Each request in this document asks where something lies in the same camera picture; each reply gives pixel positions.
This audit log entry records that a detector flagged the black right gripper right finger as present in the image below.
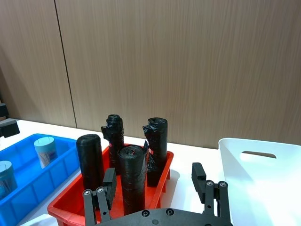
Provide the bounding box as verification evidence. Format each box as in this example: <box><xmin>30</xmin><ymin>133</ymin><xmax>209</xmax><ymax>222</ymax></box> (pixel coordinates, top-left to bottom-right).
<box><xmin>191</xmin><ymin>162</ymin><xmax>230</xmax><ymax>222</ymax></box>

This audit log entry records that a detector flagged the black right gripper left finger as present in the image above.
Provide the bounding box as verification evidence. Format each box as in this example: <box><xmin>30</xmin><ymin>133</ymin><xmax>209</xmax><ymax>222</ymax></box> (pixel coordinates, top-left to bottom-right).
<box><xmin>82</xmin><ymin>168</ymin><xmax>117</xmax><ymax>226</ymax></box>

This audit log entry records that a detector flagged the black garbage bag roll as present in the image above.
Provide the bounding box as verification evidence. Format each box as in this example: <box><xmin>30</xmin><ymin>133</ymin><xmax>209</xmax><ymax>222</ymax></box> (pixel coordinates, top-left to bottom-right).
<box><xmin>142</xmin><ymin>117</ymin><xmax>168</xmax><ymax>188</ymax></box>
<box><xmin>101</xmin><ymin>114</ymin><xmax>126</xmax><ymax>176</ymax></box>
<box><xmin>117</xmin><ymin>145</ymin><xmax>147</xmax><ymax>216</ymax></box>
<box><xmin>76</xmin><ymin>134</ymin><xmax>105</xmax><ymax>192</ymax></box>

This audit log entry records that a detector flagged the red plastic bin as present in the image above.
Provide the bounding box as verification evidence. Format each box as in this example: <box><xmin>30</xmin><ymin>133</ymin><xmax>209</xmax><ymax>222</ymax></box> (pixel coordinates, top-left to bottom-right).
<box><xmin>48</xmin><ymin>143</ymin><xmax>174</xmax><ymax>226</ymax></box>

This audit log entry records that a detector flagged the pale blue cylinder roll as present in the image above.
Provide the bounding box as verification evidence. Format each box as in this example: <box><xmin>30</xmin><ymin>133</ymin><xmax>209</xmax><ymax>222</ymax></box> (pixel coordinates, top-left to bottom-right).
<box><xmin>33</xmin><ymin>137</ymin><xmax>59</xmax><ymax>169</ymax></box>
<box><xmin>0</xmin><ymin>161</ymin><xmax>18</xmax><ymax>200</ymax></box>

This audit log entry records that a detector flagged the blue plastic bin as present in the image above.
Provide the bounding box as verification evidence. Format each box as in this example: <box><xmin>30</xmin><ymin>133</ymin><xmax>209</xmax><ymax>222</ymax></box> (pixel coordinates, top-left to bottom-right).
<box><xmin>0</xmin><ymin>133</ymin><xmax>81</xmax><ymax>226</ymax></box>

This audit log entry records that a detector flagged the white plastic basket with handle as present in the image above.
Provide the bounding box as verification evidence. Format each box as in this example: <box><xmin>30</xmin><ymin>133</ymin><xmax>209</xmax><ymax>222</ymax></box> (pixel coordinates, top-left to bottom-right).
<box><xmin>218</xmin><ymin>137</ymin><xmax>301</xmax><ymax>226</ymax></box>

